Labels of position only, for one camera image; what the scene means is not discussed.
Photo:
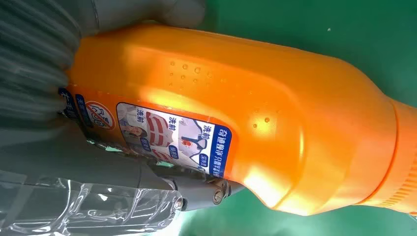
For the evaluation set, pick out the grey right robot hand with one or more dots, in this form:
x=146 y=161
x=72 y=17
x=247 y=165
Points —
x=81 y=169

